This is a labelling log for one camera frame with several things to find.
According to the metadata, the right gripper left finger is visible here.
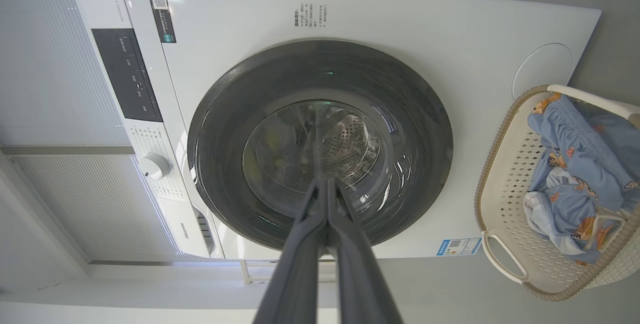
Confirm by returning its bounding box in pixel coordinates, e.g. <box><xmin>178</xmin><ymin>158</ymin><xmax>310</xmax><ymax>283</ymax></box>
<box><xmin>252</xmin><ymin>178</ymin><xmax>328</xmax><ymax>324</ymax></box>

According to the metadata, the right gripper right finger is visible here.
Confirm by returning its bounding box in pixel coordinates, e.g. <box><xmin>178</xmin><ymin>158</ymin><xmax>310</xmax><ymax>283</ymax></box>
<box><xmin>328</xmin><ymin>178</ymin><xmax>403</xmax><ymax>324</ymax></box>

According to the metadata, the grey washing machine door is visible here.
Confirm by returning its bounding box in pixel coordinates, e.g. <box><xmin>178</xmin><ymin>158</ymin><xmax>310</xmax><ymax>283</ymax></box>
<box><xmin>187</xmin><ymin>39</ymin><xmax>454</xmax><ymax>251</ymax></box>

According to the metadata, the blue cartoon garment pale lining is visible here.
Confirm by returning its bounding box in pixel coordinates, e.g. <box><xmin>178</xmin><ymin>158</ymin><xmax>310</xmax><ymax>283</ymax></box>
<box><xmin>523</xmin><ymin>166</ymin><xmax>627</xmax><ymax>265</ymax></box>

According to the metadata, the blue cartoon print garment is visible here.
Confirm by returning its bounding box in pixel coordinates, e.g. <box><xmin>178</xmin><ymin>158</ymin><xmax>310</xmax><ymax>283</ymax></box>
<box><xmin>527</xmin><ymin>93</ymin><xmax>640</xmax><ymax>210</ymax></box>

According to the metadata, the stainless steel washing machine drum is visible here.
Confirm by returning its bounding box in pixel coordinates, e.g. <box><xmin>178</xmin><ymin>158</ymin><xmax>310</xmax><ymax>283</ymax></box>
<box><xmin>300</xmin><ymin>109</ymin><xmax>381</xmax><ymax>185</ymax></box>

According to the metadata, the white plastic control knob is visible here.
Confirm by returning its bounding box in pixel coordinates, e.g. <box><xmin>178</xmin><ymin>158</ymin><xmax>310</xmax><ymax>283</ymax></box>
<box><xmin>139</xmin><ymin>152</ymin><xmax>172</xmax><ymax>181</ymax></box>

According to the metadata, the white front-load washing machine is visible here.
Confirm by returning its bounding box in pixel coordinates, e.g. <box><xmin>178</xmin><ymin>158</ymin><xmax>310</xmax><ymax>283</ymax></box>
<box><xmin>75</xmin><ymin>0</ymin><xmax>602</xmax><ymax>261</ymax></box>

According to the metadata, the blue energy label sticker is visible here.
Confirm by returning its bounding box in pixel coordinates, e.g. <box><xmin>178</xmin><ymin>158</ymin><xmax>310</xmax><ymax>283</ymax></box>
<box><xmin>436</xmin><ymin>237</ymin><xmax>482</xmax><ymax>257</ymax></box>

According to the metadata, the cream perforated laundry basket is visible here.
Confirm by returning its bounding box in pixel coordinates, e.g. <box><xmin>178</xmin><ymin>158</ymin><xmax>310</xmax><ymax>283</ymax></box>
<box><xmin>474</xmin><ymin>84</ymin><xmax>640</xmax><ymax>301</ymax></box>

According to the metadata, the black QR code sticker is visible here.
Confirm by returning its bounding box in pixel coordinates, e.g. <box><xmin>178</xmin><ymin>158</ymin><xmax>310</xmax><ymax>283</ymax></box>
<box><xmin>149</xmin><ymin>0</ymin><xmax>177</xmax><ymax>44</ymax></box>

